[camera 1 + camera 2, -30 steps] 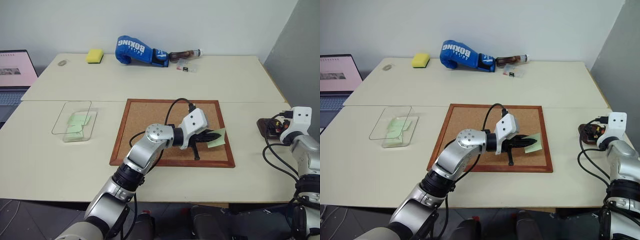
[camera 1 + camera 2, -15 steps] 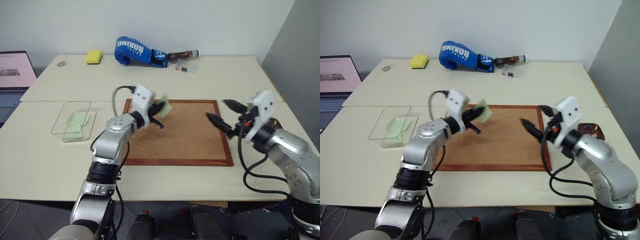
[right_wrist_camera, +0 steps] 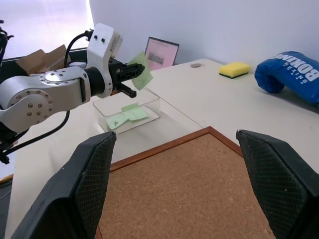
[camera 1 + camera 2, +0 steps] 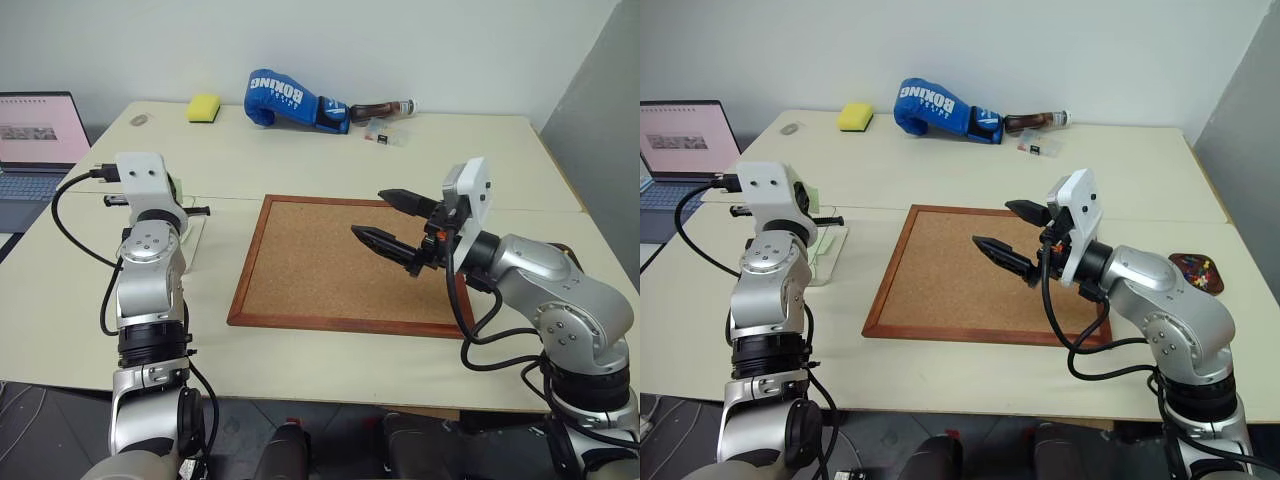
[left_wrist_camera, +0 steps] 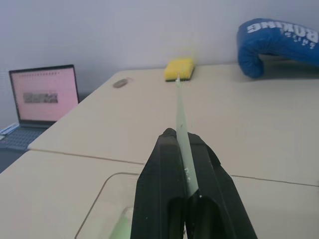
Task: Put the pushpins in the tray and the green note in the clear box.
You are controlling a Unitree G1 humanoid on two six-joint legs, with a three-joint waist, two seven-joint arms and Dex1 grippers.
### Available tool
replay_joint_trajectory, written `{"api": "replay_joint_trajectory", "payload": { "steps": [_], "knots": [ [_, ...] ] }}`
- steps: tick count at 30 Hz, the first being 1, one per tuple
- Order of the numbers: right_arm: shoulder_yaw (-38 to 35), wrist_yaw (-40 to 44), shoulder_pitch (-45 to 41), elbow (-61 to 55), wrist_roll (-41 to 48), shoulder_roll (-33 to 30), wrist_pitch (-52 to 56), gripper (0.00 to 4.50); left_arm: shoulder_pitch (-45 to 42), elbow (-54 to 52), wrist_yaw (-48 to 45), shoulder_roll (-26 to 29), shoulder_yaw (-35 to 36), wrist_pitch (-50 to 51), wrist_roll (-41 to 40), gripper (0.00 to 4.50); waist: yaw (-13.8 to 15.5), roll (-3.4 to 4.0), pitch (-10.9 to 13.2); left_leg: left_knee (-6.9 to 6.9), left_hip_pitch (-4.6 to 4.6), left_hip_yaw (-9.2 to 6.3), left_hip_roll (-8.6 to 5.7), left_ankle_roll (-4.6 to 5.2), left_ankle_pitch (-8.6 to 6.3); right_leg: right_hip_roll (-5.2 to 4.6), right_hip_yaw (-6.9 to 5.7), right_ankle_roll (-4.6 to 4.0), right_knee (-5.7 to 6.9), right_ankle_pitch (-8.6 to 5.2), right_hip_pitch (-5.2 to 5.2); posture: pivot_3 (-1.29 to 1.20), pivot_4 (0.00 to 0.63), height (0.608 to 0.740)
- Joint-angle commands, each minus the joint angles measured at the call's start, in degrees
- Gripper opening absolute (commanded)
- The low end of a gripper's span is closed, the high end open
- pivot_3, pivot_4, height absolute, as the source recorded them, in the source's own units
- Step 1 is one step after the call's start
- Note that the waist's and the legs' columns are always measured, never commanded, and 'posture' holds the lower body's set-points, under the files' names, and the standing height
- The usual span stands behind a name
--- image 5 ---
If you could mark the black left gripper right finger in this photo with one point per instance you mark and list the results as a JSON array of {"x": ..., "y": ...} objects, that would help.
[{"x": 216, "y": 199}]

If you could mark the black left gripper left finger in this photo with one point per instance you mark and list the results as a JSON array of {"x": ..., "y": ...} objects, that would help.
[{"x": 159, "y": 179}]

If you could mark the pale green stick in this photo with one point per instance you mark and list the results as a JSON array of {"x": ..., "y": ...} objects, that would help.
[{"x": 183, "y": 139}]

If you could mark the clear acrylic tray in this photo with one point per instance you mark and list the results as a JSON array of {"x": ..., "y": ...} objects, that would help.
[{"x": 112, "y": 196}]

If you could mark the grey computer mouse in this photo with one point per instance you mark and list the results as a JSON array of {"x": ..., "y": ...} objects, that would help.
[{"x": 120, "y": 83}]

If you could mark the yellow sponge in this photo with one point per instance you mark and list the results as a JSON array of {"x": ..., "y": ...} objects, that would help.
[{"x": 178, "y": 67}]

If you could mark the open grey laptop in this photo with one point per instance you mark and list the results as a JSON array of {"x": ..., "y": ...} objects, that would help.
[{"x": 45, "y": 82}]

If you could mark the blue boxing glove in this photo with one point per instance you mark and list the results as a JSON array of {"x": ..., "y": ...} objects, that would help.
[{"x": 264, "y": 42}]

